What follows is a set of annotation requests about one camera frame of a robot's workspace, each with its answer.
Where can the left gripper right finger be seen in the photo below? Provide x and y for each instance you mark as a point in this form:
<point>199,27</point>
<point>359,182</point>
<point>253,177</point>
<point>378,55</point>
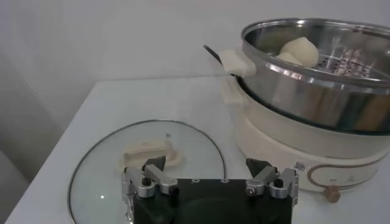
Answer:
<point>265,179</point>

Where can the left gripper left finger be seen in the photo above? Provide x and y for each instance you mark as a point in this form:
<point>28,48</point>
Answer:
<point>158,179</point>

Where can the white steamed baozi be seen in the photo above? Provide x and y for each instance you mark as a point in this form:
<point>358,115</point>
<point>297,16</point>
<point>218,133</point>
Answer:
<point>304,48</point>
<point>286,58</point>

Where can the steel perforated steamer basket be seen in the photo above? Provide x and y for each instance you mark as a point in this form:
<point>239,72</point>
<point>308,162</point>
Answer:
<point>304,97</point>

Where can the cream electric cooker base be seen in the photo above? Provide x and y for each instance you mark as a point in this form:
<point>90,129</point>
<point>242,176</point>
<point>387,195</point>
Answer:
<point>274,143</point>

